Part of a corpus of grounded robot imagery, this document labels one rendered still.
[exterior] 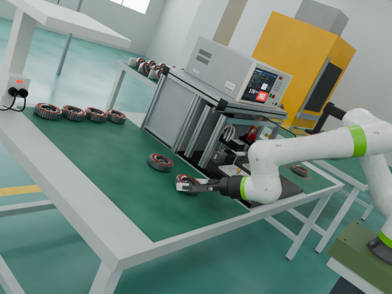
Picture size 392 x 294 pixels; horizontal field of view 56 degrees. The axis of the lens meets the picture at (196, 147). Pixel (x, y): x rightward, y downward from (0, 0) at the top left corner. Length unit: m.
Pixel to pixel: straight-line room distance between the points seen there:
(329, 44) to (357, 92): 1.91
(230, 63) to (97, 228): 1.09
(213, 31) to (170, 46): 3.81
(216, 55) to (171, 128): 0.43
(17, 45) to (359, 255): 1.59
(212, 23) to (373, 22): 2.97
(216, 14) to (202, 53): 3.90
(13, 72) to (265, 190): 1.10
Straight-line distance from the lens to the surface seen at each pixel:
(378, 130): 1.43
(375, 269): 1.67
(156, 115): 1.95
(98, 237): 1.09
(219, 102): 1.70
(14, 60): 1.66
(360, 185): 3.30
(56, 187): 1.24
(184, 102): 1.84
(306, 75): 5.51
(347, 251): 1.66
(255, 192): 1.34
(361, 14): 7.48
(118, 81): 3.68
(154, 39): 9.93
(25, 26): 1.64
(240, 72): 1.82
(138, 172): 1.51
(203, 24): 5.95
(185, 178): 1.56
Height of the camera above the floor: 1.38
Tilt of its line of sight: 18 degrees down
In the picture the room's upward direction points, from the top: 24 degrees clockwise
